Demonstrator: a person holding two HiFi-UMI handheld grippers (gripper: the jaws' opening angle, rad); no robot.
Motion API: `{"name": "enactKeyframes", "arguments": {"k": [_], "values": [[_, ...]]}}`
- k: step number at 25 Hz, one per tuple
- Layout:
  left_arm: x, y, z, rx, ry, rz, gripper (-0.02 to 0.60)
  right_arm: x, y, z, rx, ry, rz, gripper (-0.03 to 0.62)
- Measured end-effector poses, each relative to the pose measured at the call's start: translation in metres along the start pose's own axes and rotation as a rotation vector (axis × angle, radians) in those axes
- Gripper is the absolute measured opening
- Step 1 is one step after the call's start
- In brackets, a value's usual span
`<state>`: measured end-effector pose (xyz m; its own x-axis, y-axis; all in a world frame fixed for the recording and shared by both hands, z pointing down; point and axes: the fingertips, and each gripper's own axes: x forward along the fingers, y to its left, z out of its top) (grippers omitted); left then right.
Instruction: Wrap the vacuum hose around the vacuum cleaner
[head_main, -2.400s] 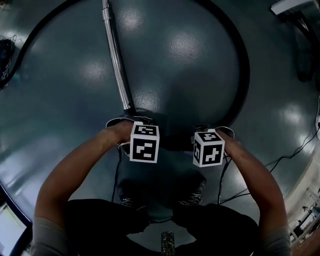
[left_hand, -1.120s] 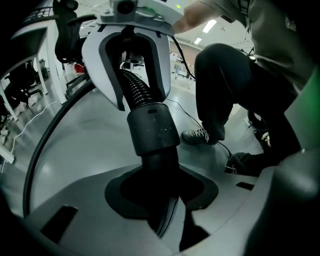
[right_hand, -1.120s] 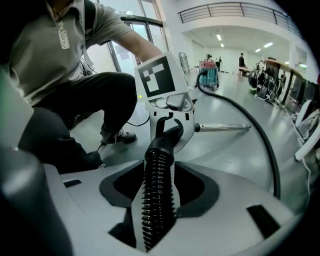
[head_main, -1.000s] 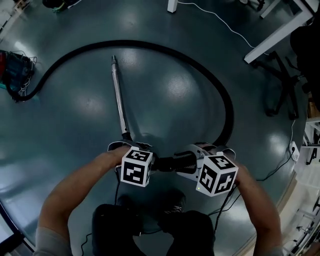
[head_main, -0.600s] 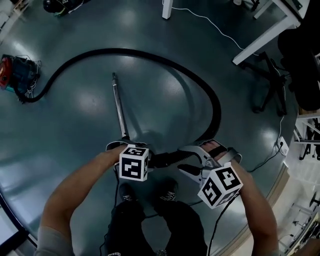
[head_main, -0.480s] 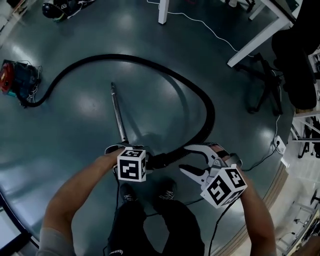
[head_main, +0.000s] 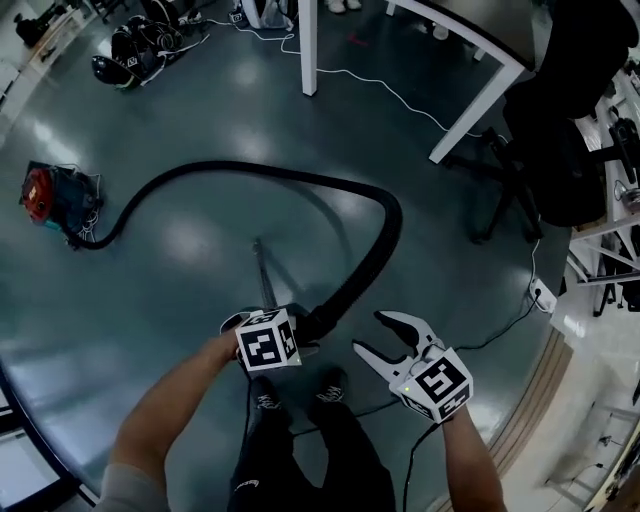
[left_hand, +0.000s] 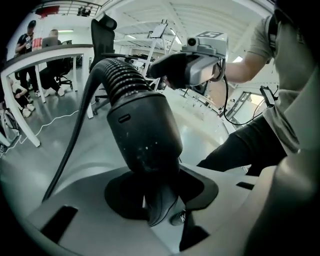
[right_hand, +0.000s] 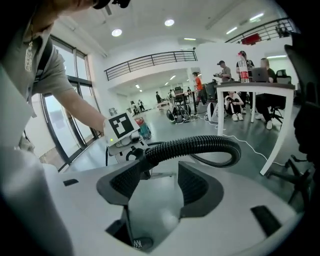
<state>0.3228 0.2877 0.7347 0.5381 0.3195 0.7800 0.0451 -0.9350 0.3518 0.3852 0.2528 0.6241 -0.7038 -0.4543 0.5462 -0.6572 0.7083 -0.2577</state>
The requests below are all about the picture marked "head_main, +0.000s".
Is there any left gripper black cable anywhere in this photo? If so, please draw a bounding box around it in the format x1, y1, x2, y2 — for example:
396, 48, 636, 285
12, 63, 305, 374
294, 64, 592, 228
243, 372, 257, 436

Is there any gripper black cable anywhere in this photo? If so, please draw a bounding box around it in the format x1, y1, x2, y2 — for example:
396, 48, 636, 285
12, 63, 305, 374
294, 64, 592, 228
407, 422, 444, 512
243, 372, 257, 436

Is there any white floor cable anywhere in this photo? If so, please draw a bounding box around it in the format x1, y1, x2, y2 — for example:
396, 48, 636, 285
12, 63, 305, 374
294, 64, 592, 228
204, 17, 482, 140

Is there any person's right forearm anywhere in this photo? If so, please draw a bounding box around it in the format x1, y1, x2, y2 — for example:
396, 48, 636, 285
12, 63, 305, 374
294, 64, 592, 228
442, 402, 505, 512

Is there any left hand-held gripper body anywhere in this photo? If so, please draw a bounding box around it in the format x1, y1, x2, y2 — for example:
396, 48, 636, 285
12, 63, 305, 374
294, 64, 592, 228
220, 307, 305, 374

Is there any person's left forearm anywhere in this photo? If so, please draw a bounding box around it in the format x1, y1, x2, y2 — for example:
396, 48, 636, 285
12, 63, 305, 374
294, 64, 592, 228
108, 335, 242, 481

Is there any person's right leg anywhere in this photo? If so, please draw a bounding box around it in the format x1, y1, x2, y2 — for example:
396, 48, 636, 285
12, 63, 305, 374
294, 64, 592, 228
307, 397, 397, 512

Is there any person's black shoe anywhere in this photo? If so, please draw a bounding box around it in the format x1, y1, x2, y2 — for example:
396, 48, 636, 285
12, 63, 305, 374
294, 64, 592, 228
249, 374, 285, 416
314, 367, 350, 405

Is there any red-topped canister vacuum cleaner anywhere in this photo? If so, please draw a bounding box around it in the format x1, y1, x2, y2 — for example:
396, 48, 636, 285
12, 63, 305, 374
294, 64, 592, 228
18, 160, 105, 247

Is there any person's leg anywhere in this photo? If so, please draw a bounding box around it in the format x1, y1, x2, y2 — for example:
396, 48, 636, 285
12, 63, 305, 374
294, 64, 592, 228
228, 399, 314, 512
307, 397, 397, 512

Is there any black vacuum hose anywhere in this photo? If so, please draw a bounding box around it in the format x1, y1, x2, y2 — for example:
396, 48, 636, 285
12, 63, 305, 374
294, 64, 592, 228
74, 159, 404, 349

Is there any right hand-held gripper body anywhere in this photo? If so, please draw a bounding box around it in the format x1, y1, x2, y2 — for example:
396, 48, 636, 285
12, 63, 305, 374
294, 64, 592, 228
397, 344, 474, 424

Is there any low wooden bench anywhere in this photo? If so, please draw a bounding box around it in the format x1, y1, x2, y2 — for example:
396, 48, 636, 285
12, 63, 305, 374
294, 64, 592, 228
19, 9, 91, 76

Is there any person's left black shoe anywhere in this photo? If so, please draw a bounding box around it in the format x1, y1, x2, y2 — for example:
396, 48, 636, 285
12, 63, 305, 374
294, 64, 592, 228
249, 374, 285, 416

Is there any person's left leg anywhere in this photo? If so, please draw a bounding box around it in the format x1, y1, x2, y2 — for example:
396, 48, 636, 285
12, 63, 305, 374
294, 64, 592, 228
228, 399, 314, 512

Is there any dark table with white legs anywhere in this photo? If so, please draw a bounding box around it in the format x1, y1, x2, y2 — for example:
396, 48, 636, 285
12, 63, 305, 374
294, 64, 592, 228
298, 0, 541, 165

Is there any person's right black shoe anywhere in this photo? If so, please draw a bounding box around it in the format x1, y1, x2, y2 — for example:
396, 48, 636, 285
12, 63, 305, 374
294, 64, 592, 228
314, 367, 350, 405

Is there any black helmet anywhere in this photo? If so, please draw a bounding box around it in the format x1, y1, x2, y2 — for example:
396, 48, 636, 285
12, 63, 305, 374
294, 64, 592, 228
91, 54, 135, 92

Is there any white power strip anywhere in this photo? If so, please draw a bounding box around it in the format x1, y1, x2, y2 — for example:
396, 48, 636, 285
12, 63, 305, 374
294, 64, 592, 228
528, 278, 558, 314

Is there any silver vacuum wand tube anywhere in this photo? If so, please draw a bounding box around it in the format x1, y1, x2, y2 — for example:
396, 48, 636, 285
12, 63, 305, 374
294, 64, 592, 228
251, 237, 281, 314

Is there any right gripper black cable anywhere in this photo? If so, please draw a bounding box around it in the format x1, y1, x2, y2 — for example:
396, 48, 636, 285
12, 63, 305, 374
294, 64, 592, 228
407, 422, 444, 512

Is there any black office chair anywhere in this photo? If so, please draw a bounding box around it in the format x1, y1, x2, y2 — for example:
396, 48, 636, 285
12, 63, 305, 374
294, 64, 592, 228
444, 0, 632, 245

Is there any black backpack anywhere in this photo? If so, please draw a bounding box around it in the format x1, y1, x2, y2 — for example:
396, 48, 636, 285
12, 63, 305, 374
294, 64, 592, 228
110, 13, 187, 71

